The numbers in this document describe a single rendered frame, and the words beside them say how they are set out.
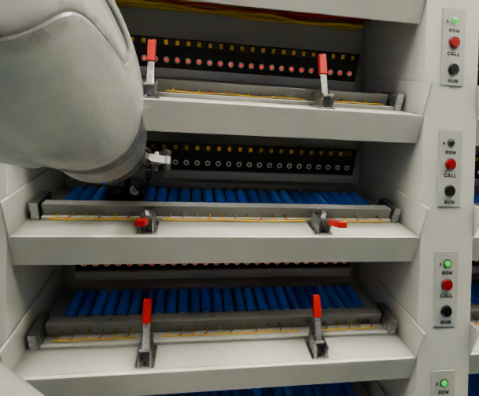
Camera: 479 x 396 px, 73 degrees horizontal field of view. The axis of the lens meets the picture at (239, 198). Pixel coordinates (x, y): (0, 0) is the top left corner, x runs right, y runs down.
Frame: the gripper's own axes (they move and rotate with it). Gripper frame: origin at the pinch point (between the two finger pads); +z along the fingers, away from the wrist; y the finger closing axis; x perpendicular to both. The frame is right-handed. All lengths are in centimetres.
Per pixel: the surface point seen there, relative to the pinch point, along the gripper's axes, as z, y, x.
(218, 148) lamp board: 7.7, -14.3, -8.3
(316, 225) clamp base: -4.0, -28.4, 7.1
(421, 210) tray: -6.5, -45.1, 4.9
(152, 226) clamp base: -4.3, -3.6, 7.4
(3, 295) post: -2.7, 15.6, 16.3
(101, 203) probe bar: -0.2, 4.4, 3.6
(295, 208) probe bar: -1.2, -26.1, 4.2
